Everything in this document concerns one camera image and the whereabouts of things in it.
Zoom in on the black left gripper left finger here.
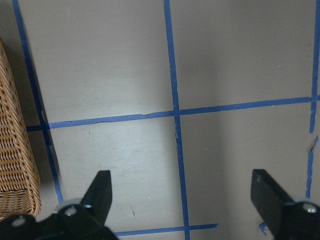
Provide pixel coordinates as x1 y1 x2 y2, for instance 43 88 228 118
80 170 112 225

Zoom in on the brown wicker basket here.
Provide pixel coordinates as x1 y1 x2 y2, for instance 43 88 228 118
0 45 42 219

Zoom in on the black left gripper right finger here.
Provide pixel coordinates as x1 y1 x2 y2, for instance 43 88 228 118
250 169 294 230

